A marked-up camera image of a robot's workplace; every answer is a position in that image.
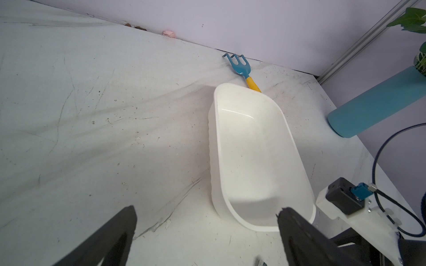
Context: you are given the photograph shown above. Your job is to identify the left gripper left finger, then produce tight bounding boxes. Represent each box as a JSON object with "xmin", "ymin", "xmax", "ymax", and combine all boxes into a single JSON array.
[{"xmin": 55, "ymin": 206, "xmax": 137, "ymax": 266}]

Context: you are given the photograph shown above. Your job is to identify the blue toy rake yellow handle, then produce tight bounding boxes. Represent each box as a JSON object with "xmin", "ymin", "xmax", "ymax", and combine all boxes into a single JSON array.
[{"xmin": 223, "ymin": 53, "xmax": 261, "ymax": 93}]

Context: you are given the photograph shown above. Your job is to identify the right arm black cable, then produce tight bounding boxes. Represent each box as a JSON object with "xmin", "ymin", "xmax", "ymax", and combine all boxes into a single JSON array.
[{"xmin": 372, "ymin": 122, "xmax": 426, "ymax": 238}]

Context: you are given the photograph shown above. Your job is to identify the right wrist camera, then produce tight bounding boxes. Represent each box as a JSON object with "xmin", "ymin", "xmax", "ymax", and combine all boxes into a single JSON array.
[{"xmin": 326, "ymin": 177, "xmax": 377, "ymax": 216}]

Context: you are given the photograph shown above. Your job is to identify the pink scrap at wall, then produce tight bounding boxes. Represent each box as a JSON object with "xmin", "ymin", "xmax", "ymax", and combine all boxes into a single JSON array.
[{"xmin": 162, "ymin": 30, "xmax": 176, "ymax": 38}]

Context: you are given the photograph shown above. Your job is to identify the white plastic storage box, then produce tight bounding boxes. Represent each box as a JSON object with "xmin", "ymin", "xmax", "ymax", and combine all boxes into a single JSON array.
[{"xmin": 208, "ymin": 83, "xmax": 316, "ymax": 232}]

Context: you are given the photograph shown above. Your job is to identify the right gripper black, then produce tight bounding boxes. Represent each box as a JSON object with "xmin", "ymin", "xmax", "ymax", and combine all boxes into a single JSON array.
[{"xmin": 327, "ymin": 212, "xmax": 426, "ymax": 266}]

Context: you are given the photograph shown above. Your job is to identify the aluminium frame rails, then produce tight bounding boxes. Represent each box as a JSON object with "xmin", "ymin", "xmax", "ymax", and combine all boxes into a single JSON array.
[{"xmin": 317, "ymin": 0, "xmax": 420, "ymax": 85}]

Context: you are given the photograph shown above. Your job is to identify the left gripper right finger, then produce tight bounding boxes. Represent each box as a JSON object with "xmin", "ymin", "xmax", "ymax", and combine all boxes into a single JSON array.
[{"xmin": 277, "ymin": 207, "xmax": 363, "ymax": 266}]

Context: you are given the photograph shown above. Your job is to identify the teal vase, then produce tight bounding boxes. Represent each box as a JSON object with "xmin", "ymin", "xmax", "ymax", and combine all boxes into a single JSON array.
[{"xmin": 327, "ymin": 66, "xmax": 426, "ymax": 138}]

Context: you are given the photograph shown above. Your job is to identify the green artificial plant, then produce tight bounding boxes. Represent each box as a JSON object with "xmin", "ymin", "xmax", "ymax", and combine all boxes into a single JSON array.
[{"xmin": 386, "ymin": 7, "xmax": 426, "ymax": 76}]

